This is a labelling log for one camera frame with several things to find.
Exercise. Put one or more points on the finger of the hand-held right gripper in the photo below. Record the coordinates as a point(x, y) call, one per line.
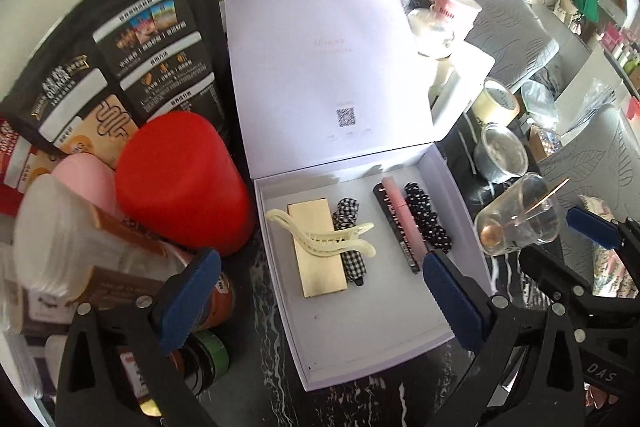
point(592, 227)
point(550, 267)

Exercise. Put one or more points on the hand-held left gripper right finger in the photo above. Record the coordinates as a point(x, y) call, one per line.
point(452, 302)

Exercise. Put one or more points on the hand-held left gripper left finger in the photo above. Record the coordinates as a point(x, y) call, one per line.
point(192, 302)

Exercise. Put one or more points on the black polka dot scrunchie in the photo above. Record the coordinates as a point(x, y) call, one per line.
point(430, 222)

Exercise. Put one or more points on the pink cosmetic tube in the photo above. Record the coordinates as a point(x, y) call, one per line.
point(400, 207)

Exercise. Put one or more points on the black white gingham scrunchie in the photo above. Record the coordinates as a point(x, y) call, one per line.
point(345, 212)

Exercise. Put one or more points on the cream hair claw clip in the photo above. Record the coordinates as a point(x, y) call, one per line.
point(320, 242)

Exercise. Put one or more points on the lavender gift box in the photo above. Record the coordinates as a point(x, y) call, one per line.
point(325, 57)

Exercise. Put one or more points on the orange label bottle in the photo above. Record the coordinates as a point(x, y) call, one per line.
point(225, 302)

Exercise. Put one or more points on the floral cloth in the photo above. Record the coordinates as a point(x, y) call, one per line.
point(620, 272)

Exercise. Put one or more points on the green lid jar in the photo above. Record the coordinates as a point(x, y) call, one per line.
point(210, 352)

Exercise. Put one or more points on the clear glass cup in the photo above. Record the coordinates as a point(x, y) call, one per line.
point(530, 207)

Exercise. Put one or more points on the rose gold spoon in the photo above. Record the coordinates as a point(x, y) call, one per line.
point(492, 234)

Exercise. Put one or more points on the small clear lidded bowl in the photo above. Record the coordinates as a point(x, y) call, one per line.
point(500, 157)

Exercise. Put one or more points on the red cylindrical canister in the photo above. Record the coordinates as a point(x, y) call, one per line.
point(180, 182)

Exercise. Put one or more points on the clear plastic bag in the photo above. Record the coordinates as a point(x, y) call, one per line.
point(540, 102)

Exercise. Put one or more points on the clear plastic jar brown label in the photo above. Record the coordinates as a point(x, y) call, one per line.
point(55, 232)

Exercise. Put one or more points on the clear tape roll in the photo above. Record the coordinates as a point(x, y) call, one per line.
point(482, 107)

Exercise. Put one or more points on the pink cap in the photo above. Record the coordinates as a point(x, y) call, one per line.
point(85, 177)

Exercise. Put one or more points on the white purple box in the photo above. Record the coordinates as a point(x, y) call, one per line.
point(25, 357)

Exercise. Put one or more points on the white barcode box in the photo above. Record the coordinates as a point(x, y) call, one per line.
point(465, 77)

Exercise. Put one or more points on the red snack bag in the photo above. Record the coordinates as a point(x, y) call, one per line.
point(12, 157)

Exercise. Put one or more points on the pink white paper cup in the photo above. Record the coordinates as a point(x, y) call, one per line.
point(460, 14)

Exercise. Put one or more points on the black printed bag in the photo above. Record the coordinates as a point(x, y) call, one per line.
point(75, 42)

